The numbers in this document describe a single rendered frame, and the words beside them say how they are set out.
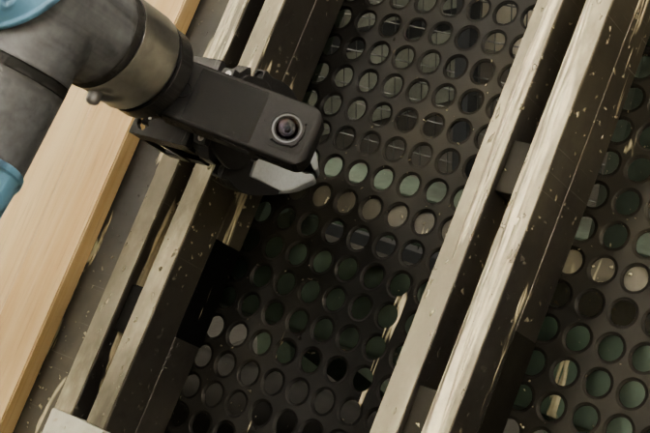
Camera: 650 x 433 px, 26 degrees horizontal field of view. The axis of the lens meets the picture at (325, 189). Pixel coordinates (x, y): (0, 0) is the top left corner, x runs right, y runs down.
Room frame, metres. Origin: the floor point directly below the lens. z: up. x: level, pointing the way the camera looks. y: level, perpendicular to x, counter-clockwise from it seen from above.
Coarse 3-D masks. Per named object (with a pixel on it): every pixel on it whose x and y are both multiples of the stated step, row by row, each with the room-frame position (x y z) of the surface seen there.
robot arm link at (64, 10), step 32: (0, 0) 0.85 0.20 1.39; (32, 0) 0.86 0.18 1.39; (64, 0) 0.87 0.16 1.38; (96, 0) 0.89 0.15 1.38; (128, 0) 0.93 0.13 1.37; (0, 32) 0.87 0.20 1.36; (32, 32) 0.87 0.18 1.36; (64, 32) 0.88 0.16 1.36; (96, 32) 0.89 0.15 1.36; (128, 32) 0.91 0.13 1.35; (32, 64) 0.86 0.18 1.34; (64, 64) 0.88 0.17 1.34; (96, 64) 0.90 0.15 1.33
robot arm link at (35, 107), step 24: (0, 72) 0.86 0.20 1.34; (24, 72) 0.86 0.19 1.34; (0, 96) 0.85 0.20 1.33; (24, 96) 0.86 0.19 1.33; (48, 96) 0.87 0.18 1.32; (0, 120) 0.85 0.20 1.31; (24, 120) 0.86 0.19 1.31; (48, 120) 0.87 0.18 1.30; (0, 144) 0.84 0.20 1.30; (24, 144) 0.86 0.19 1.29; (0, 168) 0.84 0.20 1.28; (24, 168) 0.86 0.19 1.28; (0, 192) 0.84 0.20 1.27; (0, 216) 0.85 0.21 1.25
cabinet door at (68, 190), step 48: (192, 0) 1.29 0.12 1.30; (48, 144) 1.28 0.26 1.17; (96, 144) 1.24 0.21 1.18; (48, 192) 1.24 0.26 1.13; (96, 192) 1.20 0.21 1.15; (0, 240) 1.24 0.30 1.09; (48, 240) 1.20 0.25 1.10; (0, 288) 1.20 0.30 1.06; (48, 288) 1.17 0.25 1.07; (0, 336) 1.16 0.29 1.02; (48, 336) 1.15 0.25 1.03; (0, 384) 1.13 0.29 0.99; (0, 432) 1.10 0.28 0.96
